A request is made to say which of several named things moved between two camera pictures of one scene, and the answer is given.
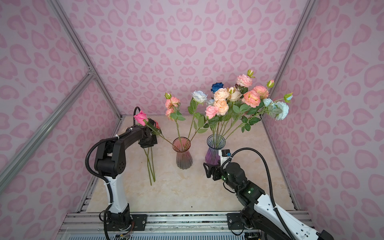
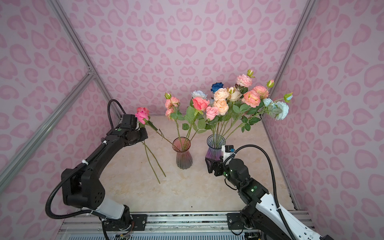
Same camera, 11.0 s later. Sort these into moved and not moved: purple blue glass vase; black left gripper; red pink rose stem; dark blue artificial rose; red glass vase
Moved: red pink rose stem; black left gripper
Not moved: dark blue artificial rose; purple blue glass vase; red glass vase
